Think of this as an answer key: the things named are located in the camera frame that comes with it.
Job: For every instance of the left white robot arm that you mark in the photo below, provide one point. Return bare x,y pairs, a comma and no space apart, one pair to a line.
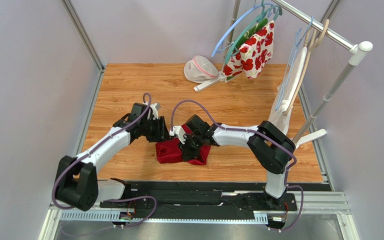
76,183

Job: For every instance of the white towel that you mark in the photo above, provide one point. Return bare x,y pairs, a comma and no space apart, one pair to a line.
280,113

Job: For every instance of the wooden hanger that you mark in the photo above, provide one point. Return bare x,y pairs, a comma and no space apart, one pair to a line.
313,43

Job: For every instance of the white mesh laundry bag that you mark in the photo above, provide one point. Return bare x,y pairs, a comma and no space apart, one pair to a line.
200,69

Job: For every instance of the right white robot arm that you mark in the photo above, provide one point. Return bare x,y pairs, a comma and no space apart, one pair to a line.
270,146

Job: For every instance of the dark red cloth napkin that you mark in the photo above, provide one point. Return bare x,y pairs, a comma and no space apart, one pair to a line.
168,152

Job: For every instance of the red floral cloth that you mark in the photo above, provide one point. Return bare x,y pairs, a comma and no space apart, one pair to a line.
253,54

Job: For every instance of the light blue hanger right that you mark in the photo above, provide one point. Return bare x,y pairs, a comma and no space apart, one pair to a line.
299,42

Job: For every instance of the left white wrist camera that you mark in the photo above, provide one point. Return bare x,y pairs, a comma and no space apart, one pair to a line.
154,111

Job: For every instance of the light blue hanger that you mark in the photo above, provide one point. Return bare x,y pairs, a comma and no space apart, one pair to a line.
299,42
242,21

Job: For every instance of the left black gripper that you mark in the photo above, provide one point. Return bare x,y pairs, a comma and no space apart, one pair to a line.
162,133

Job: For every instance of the light blue hanger left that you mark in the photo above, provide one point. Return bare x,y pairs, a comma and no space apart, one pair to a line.
242,21

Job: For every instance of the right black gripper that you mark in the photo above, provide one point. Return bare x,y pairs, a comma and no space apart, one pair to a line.
191,145

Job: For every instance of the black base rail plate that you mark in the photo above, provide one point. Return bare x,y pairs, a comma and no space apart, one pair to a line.
189,200

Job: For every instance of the teal hanger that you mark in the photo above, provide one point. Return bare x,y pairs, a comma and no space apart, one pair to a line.
248,33

